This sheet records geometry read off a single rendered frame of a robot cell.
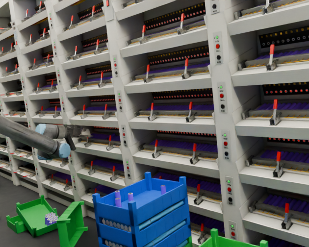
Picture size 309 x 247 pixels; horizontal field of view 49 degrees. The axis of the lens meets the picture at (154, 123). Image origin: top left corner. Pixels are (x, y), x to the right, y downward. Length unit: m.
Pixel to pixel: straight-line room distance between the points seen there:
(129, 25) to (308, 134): 1.13
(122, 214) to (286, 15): 0.84
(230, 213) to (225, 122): 0.38
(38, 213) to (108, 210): 1.47
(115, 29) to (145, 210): 1.05
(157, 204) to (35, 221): 1.50
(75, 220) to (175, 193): 1.23
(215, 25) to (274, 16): 0.24
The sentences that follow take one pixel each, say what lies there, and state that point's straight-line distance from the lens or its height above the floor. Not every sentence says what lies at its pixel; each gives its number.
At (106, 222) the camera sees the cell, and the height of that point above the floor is 0.46.
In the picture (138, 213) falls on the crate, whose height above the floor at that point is 0.52.
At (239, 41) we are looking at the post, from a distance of 1.40.
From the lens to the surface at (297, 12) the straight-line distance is 1.21.
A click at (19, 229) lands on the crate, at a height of 0.03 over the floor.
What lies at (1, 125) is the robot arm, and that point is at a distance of 1.82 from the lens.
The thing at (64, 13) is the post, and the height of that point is 1.46.
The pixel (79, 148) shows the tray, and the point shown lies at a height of 0.53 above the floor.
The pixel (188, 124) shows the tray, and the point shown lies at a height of 0.73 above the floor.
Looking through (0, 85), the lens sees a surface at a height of 1.05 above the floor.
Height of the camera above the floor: 0.94
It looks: 7 degrees down
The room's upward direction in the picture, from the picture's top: 6 degrees counter-clockwise
